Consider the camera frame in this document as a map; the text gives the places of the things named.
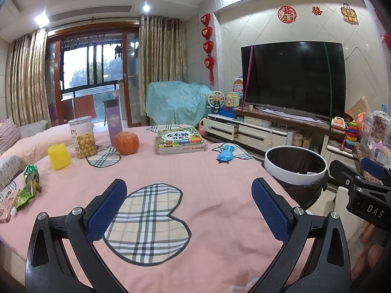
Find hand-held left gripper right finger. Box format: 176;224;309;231
249;177;353;293

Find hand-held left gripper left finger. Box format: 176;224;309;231
24;178;129;293

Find gold figure wall sticker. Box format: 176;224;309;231
340;4;358;22

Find purple drink bottle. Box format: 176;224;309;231
102;99;124;146

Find rainbow stacking rings toy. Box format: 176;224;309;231
345;120;361;153

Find white ferris wheel toy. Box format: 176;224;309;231
207;91;227;115

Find colourful children's book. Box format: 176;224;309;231
155;126;206;155

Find black flat television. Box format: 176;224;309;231
241;41;346;119

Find striped cushion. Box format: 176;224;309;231
0;117;20;156

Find wooden framed glass door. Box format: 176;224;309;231
46;23;144;127

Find beige patterned curtain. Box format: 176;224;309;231
139;15;186;126
7;27;51;127

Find colourful toy house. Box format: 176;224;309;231
227;92;243;108

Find teal cloth covered furniture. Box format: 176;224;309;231
145;81;219;127

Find orange-red round fruit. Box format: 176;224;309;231
114;131;140;156

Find yellow foam sleeve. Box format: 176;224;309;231
48;143;72;171

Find pink blanket with plaid hearts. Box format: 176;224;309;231
0;125;315;293

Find clear jar of yellow snacks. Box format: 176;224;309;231
68;116;98;159

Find white television cabinet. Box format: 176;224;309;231
203;107;349;165

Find blue toy base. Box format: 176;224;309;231
220;105;237;119

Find blue plastic wrapper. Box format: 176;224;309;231
217;145;235;163

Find red hanging knot decoration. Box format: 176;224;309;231
201;13;216;86

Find person's right hand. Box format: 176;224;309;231
351;223;386;281

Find light fabric sofa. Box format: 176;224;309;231
0;117;74;190

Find white bin with black bag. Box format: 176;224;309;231
263;146;330;211

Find green snack packet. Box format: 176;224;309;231
12;179;43;212

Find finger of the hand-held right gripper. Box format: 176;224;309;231
361;158;391;190
329;159;367;191

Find green foil packet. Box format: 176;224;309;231
24;164;40;187

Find round red wall sticker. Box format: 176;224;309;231
277;5;297;24

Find clear plastic craft boxes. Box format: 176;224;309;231
360;104;391;171

